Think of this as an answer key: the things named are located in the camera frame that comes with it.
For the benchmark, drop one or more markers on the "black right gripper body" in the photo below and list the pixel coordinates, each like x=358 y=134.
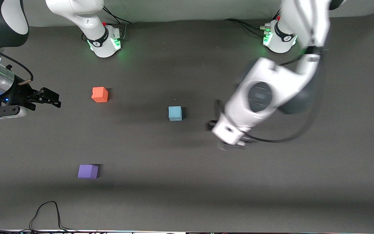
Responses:
x=20 y=94

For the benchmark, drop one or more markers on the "light blue foam block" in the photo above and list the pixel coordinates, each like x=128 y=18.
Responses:
x=175 y=113

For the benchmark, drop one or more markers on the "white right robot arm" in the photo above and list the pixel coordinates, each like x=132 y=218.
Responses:
x=89 y=19

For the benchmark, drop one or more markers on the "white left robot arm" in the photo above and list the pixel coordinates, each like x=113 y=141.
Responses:
x=271 y=84

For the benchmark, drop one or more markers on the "orange foam block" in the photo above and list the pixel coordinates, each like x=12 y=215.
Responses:
x=100 y=94

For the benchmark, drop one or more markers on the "purple foam block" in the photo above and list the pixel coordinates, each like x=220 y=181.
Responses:
x=88 y=171

